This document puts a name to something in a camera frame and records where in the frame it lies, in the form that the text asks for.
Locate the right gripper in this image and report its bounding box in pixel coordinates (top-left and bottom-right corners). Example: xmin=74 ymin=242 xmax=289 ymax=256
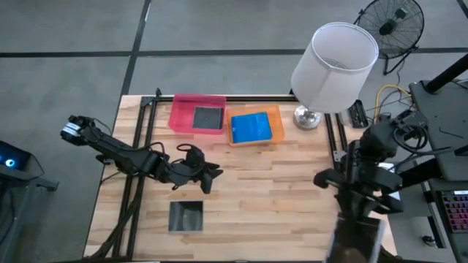
xmin=334 ymin=189 xmax=405 ymax=222

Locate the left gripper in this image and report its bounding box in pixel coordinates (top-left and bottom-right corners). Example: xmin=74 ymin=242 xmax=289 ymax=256
xmin=160 ymin=144 xmax=224 ymax=195

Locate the blue plastic disc case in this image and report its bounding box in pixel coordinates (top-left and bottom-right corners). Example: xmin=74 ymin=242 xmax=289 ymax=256
xmin=230 ymin=111 xmax=273 ymax=145

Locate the white paper sheet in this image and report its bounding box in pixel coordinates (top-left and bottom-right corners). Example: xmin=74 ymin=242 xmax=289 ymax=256
xmin=378 ymin=162 xmax=402 ymax=202

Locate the pink translucent plastic bin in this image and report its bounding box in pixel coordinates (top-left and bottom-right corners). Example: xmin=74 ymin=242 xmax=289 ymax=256
xmin=167 ymin=93 xmax=227 ymax=135

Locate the orange translucent plastic bin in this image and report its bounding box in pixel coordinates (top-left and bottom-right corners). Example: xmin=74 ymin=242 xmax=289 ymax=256
xmin=225 ymin=104 xmax=285 ymax=147

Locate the backlit computer keyboard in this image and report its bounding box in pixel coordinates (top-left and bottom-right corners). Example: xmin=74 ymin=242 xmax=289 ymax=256
xmin=440 ymin=189 xmax=468 ymax=235

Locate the grey side desk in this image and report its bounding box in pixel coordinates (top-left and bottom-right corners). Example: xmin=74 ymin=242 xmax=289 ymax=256
xmin=408 ymin=80 xmax=468 ymax=183

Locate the white shade silver table lamp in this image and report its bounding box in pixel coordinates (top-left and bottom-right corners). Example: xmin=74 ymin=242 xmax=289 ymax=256
xmin=290 ymin=21 xmax=380 ymax=131

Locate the black stand pole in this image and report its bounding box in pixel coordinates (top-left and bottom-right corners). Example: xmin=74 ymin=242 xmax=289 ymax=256
xmin=426 ymin=53 xmax=468 ymax=94

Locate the black floor fan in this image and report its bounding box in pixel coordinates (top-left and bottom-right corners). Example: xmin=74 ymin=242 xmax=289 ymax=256
xmin=353 ymin=0 xmax=425 ymax=76

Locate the dark equipment stand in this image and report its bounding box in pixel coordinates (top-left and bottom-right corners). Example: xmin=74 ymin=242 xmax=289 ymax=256
xmin=0 ymin=166 xmax=59 ymax=263

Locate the computer with blue light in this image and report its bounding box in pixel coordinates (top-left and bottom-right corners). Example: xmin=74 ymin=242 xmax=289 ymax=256
xmin=0 ymin=140 xmax=32 ymax=171

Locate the black aluminium frame rail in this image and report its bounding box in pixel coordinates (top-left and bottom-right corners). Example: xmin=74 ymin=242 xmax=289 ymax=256
xmin=91 ymin=89 xmax=162 ymax=260
xmin=156 ymin=94 xmax=298 ymax=103
xmin=324 ymin=113 xmax=348 ymax=164

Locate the yellow cable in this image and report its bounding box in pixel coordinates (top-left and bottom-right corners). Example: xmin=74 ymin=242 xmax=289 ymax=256
xmin=373 ymin=84 xmax=412 ymax=125

